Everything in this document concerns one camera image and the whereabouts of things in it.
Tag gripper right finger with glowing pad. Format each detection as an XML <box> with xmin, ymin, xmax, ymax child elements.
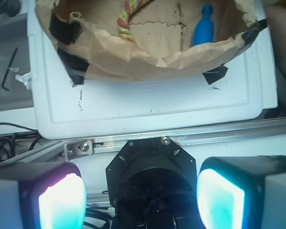
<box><xmin>197</xmin><ymin>156</ymin><xmax>286</xmax><ymax>229</ymax></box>

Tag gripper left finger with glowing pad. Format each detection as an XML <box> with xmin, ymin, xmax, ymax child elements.
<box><xmin>0</xmin><ymin>162</ymin><xmax>87</xmax><ymax>229</ymax></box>

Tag multicolored twisted rope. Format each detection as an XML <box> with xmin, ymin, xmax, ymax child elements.
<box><xmin>117</xmin><ymin>0</ymin><xmax>154</xmax><ymax>42</ymax></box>

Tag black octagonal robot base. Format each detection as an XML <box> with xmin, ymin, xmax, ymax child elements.
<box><xmin>105</xmin><ymin>138</ymin><xmax>203</xmax><ymax>229</ymax></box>

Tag white plastic bin lid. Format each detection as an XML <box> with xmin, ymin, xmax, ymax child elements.
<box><xmin>28</xmin><ymin>1</ymin><xmax>277</xmax><ymax>139</ymax></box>

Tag grey tray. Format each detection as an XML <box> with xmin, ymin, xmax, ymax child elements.
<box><xmin>0</xmin><ymin>14</ymin><xmax>33</xmax><ymax>112</ymax></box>

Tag crumpled white paper scrap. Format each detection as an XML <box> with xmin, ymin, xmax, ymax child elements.
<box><xmin>10</xmin><ymin>67</ymin><xmax>32</xmax><ymax>91</ymax></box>

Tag black tape piece right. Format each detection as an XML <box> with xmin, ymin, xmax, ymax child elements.
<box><xmin>203</xmin><ymin>65</ymin><xmax>228</xmax><ymax>85</ymax></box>

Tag black tape piece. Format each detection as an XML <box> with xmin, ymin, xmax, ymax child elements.
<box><xmin>203</xmin><ymin>65</ymin><xmax>228</xmax><ymax>85</ymax></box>
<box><xmin>57</xmin><ymin>48</ymin><xmax>90</xmax><ymax>86</ymax></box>

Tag black tape piece left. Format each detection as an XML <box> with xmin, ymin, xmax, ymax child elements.
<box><xmin>57</xmin><ymin>48</ymin><xmax>90</xmax><ymax>86</ymax></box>

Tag black allen key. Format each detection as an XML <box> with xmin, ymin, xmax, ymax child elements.
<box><xmin>1</xmin><ymin>48</ymin><xmax>18</xmax><ymax>91</ymax></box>

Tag blue plastic bottle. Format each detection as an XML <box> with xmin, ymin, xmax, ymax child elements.
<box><xmin>192</xmin><ymin>4</ymin><xmax>214</xmax><ymax>46</ymax></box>

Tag brown paper bag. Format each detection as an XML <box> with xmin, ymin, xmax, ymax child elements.
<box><xmin>35</xmin><ymin>0</ymin><xmax>267</xmax><ymax>82</ymax></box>

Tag aluminum extrusion rail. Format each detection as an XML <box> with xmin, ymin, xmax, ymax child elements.
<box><xmin>9</xmin><ymin>117</ymin><xmax>286</xmax><ymax>170</ymax></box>

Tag black cables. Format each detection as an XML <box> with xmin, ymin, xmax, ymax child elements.
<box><xmin>0</xmin><ymin>119</ymin><xmax>48</xmax><ymax>165</ymax></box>

